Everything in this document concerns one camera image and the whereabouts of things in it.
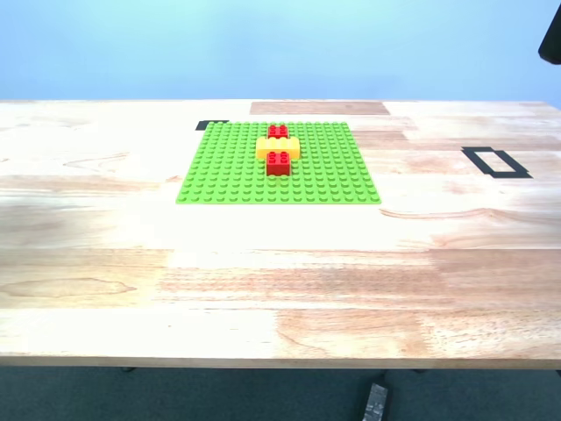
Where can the yellow rectangular toy brick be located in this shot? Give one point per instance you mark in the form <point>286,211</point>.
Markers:
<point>262,149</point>

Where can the red square toy brick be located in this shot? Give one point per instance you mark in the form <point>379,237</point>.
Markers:
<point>278,166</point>
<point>277,131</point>

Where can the green studded baseplate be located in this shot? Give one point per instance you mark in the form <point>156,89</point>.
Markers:
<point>228,175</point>

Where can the black tape corner mark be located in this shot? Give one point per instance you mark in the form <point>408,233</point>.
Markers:
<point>201,126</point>

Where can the black tape rectangle outline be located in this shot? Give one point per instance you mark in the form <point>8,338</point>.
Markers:
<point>478,163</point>

